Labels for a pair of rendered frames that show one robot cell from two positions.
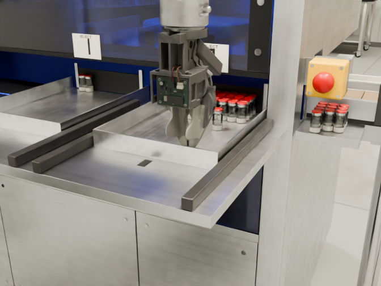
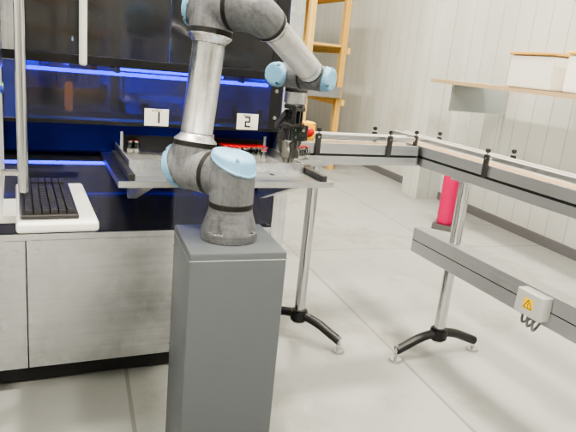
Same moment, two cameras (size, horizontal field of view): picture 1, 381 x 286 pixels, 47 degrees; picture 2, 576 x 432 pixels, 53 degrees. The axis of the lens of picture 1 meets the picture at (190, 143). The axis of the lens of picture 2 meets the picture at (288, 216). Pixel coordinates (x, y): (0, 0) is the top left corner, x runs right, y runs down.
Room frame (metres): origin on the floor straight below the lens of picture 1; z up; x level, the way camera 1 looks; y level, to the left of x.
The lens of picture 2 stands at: (-0.56, 1.54, 1.26)
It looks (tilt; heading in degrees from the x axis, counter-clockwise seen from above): 15 degrees down; 309
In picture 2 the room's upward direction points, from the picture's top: 6 degrees clockwise
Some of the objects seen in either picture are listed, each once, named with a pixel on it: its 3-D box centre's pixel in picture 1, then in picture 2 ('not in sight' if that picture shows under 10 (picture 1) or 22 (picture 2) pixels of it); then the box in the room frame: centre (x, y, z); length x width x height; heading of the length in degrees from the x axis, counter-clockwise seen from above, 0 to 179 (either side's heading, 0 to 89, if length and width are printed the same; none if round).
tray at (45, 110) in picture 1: (67, 102); (160, 156); (1.04, 0.30, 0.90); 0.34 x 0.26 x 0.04; 154
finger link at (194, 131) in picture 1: (192, 130); (294, 153); (0.69, 0.00, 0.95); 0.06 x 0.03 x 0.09; 154
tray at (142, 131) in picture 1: (192, 122); (253, 158); (0.89, 0.00, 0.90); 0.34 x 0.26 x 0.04; 154
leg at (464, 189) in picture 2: not in sight; (451, 262); (0.41, -0.83, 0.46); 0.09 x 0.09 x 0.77; 64
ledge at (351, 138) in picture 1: (331, 130); (299, 159); (0.91, -0.31, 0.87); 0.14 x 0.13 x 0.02; 154
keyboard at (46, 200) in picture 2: not in sight; (46, 195); (0.99, 0.73, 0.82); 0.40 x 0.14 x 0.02; 155
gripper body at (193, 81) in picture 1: (182, 67); (293, 123); (0.70, 0.01, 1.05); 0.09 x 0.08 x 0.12; 154
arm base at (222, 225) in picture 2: not in sight; (230, 219); (0.49, 0.49, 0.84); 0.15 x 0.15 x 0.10
